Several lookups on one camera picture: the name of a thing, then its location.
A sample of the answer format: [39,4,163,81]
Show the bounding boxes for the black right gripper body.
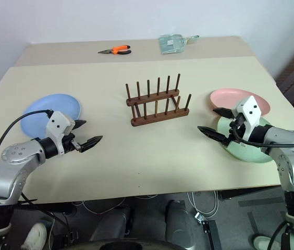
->
[226,112,248,146]

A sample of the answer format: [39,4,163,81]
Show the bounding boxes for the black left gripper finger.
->
[72,119,87,131]
[79,135,104,154]

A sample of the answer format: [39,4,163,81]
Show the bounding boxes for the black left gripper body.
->
[63,132,82,155]

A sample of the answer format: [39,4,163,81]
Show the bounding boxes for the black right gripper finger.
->
[212,107,233,119]
[197,126,229,146]

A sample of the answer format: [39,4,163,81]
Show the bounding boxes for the wooden dish rack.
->
[125,73,191,128]

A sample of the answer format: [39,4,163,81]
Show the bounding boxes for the pink plate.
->
[210,88,271,118]

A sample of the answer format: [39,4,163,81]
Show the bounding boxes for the green plate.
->
[216,115,276,164]

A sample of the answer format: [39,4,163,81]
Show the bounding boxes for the blue plate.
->
[21,93,83,139]

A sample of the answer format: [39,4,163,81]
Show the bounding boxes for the dark rounded grey shape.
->
[164,199,198,246]
[89,205,132,242]

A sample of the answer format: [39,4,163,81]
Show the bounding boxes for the clear plastic bag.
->
[158,33,187,55]

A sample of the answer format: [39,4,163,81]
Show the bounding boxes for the white shoe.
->
[253,234,276,250]
[22,222,48,250]

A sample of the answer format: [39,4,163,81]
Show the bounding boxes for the black metal table leg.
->
[193,211,223,250]

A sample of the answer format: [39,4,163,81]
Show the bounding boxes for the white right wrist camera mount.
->
[234,95,264,143]

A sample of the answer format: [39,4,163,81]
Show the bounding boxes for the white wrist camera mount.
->
[45,111,76,155]
[234,95,264,143]

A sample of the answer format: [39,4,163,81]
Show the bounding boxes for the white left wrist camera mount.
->
[45,111,76,155]

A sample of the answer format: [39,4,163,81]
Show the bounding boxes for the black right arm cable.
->
[230,122,294,150]

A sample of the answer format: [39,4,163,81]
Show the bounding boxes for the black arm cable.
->
[230,122,294,150]
[0,109,55,169]

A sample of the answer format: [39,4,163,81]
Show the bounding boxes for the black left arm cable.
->
[0,109,55,169]

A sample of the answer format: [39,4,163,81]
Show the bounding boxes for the black table frame beam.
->
[219,185,284,202]

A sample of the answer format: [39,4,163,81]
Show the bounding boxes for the white cable under table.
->
[187,191,220,217]
[80,196,127,216]

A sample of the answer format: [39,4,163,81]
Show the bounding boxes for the orange-handled pliers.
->
[97,45,132,56]

